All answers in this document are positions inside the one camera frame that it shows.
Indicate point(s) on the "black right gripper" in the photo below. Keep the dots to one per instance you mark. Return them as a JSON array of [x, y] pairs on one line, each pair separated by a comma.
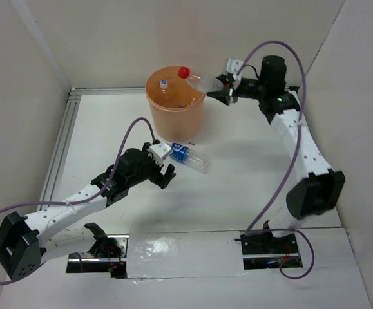
[[224, 96]]

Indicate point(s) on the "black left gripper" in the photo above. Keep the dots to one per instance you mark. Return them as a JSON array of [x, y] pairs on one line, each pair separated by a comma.
[[169, 174]]

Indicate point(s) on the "red label clear bottle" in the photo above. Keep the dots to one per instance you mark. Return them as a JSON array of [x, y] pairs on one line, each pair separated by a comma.
[[202, 82]]

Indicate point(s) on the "dark blue label bottle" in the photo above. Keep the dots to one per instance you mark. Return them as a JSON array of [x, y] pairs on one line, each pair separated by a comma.
[[189, 157]]

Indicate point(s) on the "clear unlabeled plastic bottle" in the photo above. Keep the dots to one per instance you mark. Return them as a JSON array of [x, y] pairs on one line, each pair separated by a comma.
[[164, 87]]

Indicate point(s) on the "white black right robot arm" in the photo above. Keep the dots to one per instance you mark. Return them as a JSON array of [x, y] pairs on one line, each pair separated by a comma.
[[319, 185]]

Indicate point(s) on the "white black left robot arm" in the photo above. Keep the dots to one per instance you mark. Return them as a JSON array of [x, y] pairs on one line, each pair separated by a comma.
[[27, 242]]

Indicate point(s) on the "orange plastic bin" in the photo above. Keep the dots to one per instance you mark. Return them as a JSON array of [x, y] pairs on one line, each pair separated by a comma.
[[172, 123]]

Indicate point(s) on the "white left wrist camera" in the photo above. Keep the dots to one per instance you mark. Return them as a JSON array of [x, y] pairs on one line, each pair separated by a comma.
[[161, 150]]

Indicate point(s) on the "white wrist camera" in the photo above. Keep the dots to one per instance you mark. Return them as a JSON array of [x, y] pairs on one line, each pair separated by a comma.
[[233, 66], [161, 150]]

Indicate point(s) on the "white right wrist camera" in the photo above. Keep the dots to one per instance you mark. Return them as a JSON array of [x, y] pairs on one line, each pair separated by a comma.
[[233, 66]]

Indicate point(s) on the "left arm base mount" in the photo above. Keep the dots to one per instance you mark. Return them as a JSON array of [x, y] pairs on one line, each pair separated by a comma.
[[107, 253]]

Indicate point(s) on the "aluminium rail frame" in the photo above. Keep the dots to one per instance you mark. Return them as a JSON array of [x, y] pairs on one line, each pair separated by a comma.
[[247, 158]]

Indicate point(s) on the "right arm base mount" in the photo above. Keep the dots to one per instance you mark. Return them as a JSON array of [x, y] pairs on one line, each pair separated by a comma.
[[263, 251]]

